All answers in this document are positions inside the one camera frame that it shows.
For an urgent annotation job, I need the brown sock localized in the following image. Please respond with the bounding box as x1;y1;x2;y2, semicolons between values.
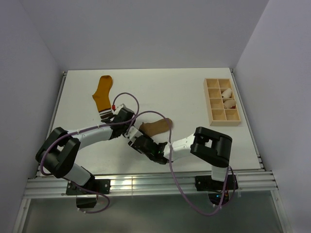
139;118;173;137

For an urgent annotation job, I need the mustard striped sock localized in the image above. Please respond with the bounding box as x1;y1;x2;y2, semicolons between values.
92;75;113;120

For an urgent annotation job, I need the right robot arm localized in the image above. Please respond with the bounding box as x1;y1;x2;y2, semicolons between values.
124;127;232;189

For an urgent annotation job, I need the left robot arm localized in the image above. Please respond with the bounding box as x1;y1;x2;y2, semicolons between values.
35;107;135;194

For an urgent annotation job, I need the wooden compartment box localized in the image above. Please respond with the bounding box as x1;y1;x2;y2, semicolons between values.
203;79;241;127

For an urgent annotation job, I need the lower rolled cream sock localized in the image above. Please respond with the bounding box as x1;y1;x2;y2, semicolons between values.
223;99;236;109

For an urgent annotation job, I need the rolled cream sock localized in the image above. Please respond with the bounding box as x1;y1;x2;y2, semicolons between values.
223;99;236;109
222;88;232;99

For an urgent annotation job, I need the upper rolled cream sock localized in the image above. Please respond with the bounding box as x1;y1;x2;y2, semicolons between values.
222;88;232;99

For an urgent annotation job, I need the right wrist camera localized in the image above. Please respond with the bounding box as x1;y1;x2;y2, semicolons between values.
125;126;141;140

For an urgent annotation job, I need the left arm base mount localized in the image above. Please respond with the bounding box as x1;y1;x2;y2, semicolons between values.
66;179;111;212

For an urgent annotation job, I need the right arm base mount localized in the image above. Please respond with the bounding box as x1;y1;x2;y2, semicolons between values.
195;175;239;205

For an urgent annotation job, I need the aluminium frame rail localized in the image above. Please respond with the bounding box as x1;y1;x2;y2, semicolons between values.
23;171;278;199

